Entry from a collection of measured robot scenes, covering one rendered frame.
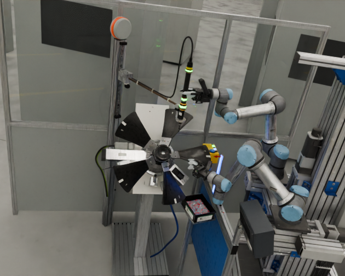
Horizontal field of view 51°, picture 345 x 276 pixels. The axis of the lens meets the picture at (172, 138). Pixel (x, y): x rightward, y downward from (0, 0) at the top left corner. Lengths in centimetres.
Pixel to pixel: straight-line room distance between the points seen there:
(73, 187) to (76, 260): 67
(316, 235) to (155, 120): 138
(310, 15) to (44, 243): 377
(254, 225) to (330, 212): 85
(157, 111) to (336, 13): 271
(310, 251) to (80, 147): 203
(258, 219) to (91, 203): 203
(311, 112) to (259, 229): 326
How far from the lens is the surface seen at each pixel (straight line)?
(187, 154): 259
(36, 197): 371
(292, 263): 303
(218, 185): 237
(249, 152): 216
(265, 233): 203
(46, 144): 336
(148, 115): 282
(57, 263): 338
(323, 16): 481
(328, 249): 258
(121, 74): 281
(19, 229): 371
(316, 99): 506
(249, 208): 215
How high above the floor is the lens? 250
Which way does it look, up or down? 28 degrees down
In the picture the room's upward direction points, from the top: 9 degrees clockwise
